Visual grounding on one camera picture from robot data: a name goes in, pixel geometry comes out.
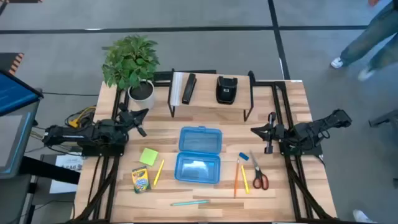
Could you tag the hazard-striped floor mat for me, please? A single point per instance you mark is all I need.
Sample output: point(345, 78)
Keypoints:
point(14, 62)

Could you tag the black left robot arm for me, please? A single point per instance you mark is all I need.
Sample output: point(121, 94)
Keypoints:
point(77, 135)

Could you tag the blue plastic pencil case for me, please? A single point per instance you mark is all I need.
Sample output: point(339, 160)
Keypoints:
point(197, 168)

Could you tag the white printed paper sheet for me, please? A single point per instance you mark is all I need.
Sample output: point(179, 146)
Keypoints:
point(66, 168)

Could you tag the teal pencil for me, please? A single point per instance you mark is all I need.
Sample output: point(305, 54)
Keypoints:
point(189, 203)

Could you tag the black and red scissors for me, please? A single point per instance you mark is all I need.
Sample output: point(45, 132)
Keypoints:
point(260, 182)

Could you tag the yellow crayon box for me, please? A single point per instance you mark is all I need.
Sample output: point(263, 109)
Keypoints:
point(141, 180)

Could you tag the wooden shelf with black legs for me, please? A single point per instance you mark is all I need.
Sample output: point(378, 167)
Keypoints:
point(206, 91)

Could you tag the person's foot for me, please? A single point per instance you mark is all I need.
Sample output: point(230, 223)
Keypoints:
point(362, 216)

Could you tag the green sticky note pad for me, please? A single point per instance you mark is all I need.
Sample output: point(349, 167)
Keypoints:
point(149, 156)

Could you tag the blue-lit monitor screen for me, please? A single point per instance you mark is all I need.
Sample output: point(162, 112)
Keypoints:
point(15, 91)

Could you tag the white plant pot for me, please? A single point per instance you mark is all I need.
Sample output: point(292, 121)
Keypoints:
point(141, 95)

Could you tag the black pouch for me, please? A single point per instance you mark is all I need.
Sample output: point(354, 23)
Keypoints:
point(226, 90)

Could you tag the orange pencil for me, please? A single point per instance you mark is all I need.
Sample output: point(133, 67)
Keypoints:
point(236, 179)

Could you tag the yellow pencil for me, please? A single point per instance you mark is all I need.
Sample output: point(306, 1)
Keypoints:
point(245, 179)
point(159, 172)

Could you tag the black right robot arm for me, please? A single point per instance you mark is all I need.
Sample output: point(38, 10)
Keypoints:
point(311, 132)

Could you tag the green leafy plant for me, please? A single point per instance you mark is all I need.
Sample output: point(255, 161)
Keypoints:
point(130, 60)

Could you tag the black stapler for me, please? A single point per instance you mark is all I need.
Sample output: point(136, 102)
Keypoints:
point(189, 88)

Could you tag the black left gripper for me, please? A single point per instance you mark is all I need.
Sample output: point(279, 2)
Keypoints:
point(127, 119)

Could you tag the blue eraser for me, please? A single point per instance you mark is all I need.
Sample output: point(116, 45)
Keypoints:
point(243, 156)

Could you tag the person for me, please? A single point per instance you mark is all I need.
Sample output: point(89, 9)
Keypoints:
point(367, 40)

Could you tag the white paper stack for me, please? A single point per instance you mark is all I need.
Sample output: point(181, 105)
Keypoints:
point(177, 88)

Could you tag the grey monitor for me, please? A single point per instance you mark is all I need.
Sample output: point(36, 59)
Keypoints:
point(12, 143)

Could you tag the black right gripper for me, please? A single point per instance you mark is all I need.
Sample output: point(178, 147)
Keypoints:
point(275, 133)

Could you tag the black metal table frame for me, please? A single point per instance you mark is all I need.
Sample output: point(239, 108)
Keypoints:
point(293, 186)

